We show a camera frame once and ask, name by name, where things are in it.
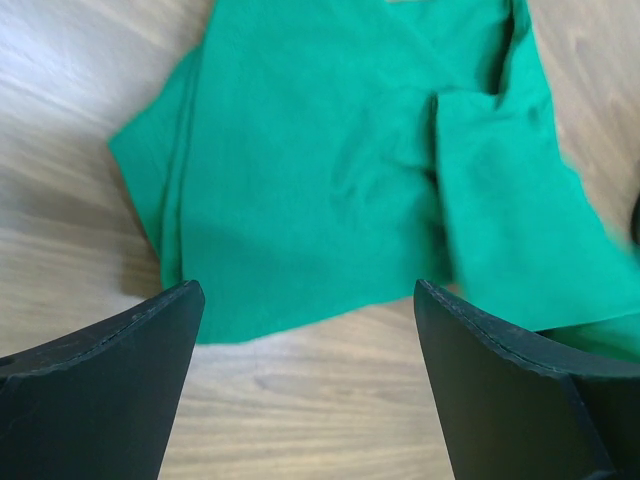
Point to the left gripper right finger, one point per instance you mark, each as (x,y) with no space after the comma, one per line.
(513,404)

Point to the green t shirt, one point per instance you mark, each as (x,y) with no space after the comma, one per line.
(308,158)

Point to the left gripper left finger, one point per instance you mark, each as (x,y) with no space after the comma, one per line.
(100,402)

